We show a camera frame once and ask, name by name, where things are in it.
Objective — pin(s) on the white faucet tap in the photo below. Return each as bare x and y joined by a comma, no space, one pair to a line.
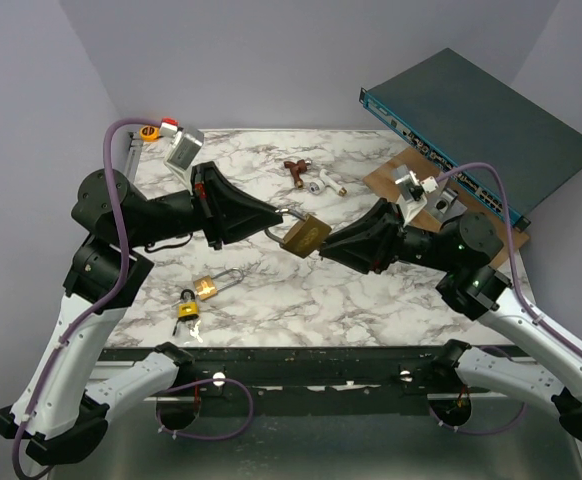
325,181

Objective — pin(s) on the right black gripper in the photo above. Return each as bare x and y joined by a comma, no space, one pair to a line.
357,245

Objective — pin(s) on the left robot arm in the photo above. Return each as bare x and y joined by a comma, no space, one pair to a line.
60,419

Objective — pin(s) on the large brass padlock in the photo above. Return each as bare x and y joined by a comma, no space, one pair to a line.
304,237

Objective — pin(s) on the wooden board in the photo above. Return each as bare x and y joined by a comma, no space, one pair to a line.
382,182

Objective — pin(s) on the teal network switch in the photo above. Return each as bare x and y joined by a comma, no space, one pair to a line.
454,113

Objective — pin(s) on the yellow padlock with keys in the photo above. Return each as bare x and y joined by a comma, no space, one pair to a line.
188,315

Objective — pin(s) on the brown faucet tap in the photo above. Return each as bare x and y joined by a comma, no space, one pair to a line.
296,169

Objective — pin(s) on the orange tape measure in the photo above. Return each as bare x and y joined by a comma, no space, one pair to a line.
149,133

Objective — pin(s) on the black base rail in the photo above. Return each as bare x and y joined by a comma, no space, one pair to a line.
319,381

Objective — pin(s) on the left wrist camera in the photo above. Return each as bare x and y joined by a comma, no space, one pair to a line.
184,144

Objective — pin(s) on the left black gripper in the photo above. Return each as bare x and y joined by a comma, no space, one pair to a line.
213,193

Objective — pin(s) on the small brass long-shackle padlock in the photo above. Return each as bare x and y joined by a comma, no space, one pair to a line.
209,286

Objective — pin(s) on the metal switch stand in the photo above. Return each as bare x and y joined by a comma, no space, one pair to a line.
445,203

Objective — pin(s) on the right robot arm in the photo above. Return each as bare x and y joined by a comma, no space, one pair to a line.
463,249

